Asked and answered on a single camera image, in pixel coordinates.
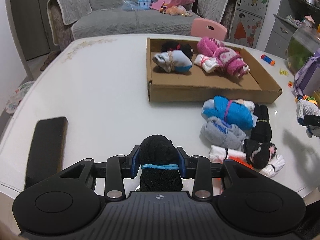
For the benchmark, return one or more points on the yellow plastic scrap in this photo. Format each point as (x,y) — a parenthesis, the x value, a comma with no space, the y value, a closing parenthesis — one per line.
(283,72)

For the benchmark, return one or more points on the bright blue sock roll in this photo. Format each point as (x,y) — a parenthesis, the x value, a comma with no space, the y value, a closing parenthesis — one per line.
(228,111)

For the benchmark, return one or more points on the white sock roll black band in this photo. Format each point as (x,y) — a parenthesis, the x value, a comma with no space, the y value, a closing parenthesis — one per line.
(273,167)

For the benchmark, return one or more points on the orange plastic bag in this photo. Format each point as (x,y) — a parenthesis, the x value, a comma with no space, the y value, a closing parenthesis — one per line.
(241,172)

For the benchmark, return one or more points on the multicolour building block stack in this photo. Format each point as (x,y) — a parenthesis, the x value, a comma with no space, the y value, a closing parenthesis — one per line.
(306,98)

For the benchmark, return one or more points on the black sock roll red band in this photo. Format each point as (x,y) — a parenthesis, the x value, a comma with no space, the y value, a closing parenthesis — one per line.
(174,45)

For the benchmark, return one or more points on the white blue sock roll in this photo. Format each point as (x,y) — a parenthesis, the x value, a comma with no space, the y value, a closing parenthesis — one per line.
(173,61)

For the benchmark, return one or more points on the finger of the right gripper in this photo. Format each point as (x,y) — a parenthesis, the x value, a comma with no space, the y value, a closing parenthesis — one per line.
(311,120)

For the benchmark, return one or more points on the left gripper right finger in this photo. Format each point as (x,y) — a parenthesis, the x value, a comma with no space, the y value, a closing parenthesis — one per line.
(184,163)

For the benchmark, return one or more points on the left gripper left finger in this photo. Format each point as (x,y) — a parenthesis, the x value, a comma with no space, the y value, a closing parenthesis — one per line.
(133,162)

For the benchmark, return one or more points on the blue toy castle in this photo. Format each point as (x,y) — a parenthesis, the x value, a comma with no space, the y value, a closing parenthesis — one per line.
(145,4)

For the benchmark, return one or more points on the black smartphone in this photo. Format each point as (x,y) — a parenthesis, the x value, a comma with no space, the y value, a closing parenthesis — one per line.
(46,150)

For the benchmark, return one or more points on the black pink sock roll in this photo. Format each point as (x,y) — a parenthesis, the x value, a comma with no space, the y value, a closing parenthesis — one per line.
(258,154)

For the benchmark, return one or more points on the long black sock roll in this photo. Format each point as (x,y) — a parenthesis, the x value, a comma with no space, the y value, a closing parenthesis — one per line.
(262,131)

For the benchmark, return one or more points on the grey white sock roll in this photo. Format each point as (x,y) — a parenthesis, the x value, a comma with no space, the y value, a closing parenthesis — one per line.
(307,108)

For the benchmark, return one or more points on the pink child chair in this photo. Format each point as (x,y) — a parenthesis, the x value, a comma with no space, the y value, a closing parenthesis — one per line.
(202,27)

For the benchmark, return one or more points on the dark wooden door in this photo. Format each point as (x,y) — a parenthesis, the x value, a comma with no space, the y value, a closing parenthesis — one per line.
(32,27)

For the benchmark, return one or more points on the decorated refrigerator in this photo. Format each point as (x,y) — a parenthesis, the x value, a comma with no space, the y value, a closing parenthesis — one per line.
(248,22)

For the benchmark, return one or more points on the shallow cardboard box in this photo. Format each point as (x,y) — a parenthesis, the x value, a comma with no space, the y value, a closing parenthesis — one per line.
(198,86)

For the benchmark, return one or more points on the pink knitted sock roll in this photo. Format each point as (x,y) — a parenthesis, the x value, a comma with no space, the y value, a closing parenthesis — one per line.
(232,63)

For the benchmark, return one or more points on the black sock roll blue band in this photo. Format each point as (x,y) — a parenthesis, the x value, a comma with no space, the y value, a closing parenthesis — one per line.
(158,158)

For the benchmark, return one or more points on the glass fish tank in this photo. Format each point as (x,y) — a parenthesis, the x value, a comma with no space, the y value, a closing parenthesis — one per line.
(302,45)

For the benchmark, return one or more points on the white sock roll red band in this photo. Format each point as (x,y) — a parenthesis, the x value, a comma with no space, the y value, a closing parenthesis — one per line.
(208,64)

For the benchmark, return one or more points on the grey blue sock roll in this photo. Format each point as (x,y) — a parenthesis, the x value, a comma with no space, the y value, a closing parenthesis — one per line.
(221,134)

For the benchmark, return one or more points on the blue orange toy block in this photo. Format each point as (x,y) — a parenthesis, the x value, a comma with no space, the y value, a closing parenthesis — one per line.
(268,59)

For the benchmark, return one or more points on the white pink sock roll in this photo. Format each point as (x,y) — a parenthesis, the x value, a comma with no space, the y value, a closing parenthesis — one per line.
(219,152)

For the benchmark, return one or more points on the grey storage shelf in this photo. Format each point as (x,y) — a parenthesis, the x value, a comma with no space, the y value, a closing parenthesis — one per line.
(283,28)

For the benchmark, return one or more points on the plush toys on sofa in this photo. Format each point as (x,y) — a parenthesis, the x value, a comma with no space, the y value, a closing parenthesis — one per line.
(175,11)

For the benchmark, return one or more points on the grey sofa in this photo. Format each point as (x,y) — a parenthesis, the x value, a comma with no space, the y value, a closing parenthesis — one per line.
(75,19)

